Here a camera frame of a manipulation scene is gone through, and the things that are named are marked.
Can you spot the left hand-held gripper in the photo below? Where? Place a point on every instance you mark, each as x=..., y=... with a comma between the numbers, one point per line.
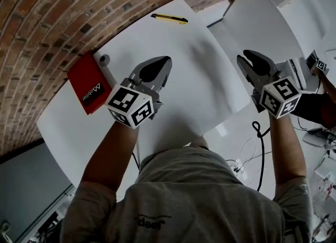
x=128, y=105

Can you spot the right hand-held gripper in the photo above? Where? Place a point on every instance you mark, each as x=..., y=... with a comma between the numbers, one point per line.
x=278, y=97

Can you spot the yellow and black utility knife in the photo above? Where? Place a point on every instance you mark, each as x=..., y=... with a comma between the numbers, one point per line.
x=168, y=18

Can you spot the person's right forearm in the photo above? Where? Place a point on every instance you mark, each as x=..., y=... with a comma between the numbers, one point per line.
x=286, y=155

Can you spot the person's left forearm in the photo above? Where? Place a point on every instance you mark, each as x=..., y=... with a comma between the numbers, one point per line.
x=110, y=155

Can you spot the white tall cabinet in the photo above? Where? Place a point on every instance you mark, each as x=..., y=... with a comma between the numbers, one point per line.
x=260, y=19

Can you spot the grey round desk grommet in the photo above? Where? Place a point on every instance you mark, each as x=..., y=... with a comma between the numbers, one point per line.
x=104, y=59

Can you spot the red book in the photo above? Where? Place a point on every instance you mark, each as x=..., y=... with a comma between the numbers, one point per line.
x=88, y=84

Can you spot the white power strip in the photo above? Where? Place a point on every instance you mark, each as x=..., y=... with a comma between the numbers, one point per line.
x=240, y=169

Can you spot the person's grey t-shirt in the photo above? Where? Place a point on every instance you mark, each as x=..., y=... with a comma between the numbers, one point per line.
x=189, y=197

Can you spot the grey cabinet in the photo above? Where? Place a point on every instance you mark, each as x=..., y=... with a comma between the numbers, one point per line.
x=29, y=189

